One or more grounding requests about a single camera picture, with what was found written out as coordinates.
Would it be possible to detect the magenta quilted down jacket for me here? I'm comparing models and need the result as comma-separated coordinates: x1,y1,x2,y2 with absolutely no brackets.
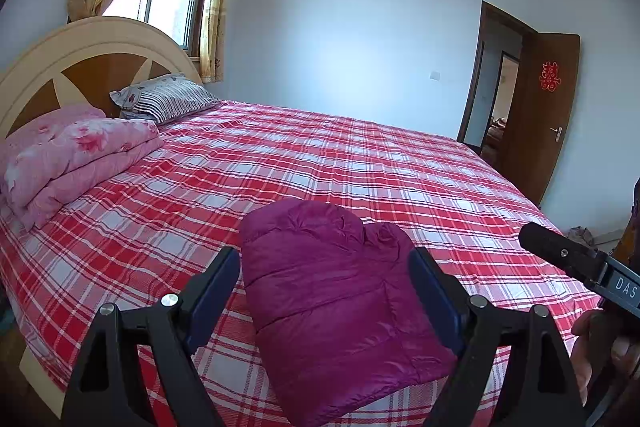
240,199,456,426

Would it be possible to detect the grey clothes pile on floor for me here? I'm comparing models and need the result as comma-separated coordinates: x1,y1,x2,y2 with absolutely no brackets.
567,227,596,248

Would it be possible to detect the person's right hand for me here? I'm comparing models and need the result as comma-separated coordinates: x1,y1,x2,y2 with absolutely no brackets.
570,309,640,408

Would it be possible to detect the wooden nightstand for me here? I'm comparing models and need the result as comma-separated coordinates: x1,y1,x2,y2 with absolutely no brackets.
613,180,640,272

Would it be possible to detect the red white plaid bedsheet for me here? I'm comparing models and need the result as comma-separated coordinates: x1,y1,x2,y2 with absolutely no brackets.
0,98,601,427

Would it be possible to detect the brown wooden door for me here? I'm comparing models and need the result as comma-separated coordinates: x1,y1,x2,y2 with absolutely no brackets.
497,32,580,205

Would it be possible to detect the red double happiness decal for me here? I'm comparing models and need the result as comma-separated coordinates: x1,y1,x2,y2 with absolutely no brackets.
539,61,562,92

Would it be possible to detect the pink floral folded quilt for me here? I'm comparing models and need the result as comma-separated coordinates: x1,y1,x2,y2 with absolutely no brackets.
1,104,163,231

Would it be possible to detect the striped grey pillow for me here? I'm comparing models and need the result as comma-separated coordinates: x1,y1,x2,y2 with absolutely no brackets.
110,74,221,124

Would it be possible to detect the cream and brown headboard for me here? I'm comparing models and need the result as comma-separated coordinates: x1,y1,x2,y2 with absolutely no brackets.
1,16,201,138

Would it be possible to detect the silver door handle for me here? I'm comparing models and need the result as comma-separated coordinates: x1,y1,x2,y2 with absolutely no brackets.
550,126,563,143

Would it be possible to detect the dark brown door frame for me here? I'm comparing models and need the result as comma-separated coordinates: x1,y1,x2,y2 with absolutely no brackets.
457,1,538,161

